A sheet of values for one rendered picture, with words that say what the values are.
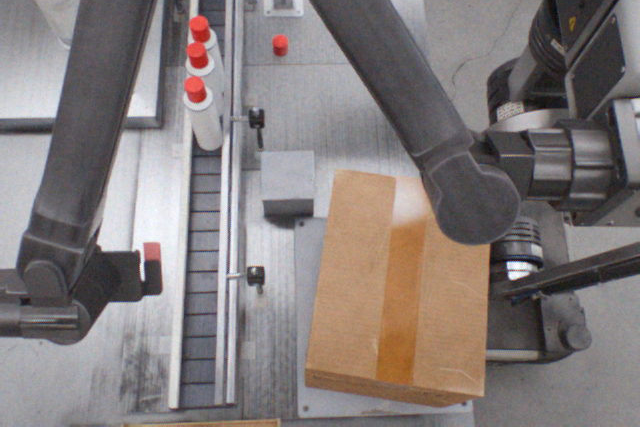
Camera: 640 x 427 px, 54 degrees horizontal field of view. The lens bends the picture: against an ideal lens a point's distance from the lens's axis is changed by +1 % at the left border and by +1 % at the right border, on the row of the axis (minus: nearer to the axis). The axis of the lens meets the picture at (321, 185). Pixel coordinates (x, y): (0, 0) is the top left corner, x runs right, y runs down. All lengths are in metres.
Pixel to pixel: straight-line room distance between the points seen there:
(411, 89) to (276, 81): 0.84
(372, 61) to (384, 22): 0.03
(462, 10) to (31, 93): 1.71
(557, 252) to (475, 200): 1.40
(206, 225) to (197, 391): 0.29
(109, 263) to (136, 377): 0.45
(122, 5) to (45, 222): 0.22
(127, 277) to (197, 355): 0.37
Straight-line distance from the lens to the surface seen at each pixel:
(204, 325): 1.14
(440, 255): 0.93
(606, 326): 2.23
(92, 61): 0.57
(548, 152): 0.60
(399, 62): 0.54
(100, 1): 0.55
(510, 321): 1.87
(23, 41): 1.48
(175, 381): 1.10
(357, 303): 0.89
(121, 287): 0.80
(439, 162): 0.55
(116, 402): 1.21
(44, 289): 0.67
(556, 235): 1.98
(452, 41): 2.51
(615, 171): 0.61
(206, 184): 1.22
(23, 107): 1.39
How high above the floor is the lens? 1.99
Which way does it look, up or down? 67 degrees down
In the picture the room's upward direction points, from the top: 4 degrees clockwise
